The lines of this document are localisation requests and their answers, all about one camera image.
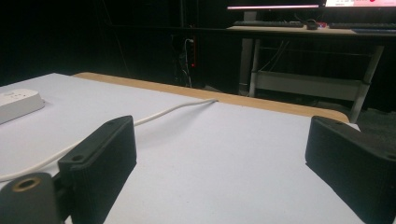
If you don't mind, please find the background desk with metal frame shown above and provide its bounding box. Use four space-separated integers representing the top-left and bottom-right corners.
226 25 396 124

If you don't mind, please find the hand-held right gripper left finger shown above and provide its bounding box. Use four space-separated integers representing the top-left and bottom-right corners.
57 115 137 224

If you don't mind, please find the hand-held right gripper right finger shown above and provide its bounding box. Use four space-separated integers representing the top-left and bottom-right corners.
304 115 396 224

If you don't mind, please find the black keyboard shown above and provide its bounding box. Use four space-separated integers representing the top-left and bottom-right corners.
233 20 304 29
328 21 396 31

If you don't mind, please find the white table mat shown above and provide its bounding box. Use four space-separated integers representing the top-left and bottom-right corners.
0 73 375 224

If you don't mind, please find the computer monitor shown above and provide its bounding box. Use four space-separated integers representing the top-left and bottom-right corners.
226 0 321 11
323 0 396 8

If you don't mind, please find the white power cable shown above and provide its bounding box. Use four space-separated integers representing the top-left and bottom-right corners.
0 98 219 183

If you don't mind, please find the white power strip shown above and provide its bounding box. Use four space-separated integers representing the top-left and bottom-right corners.
0 88 46 125

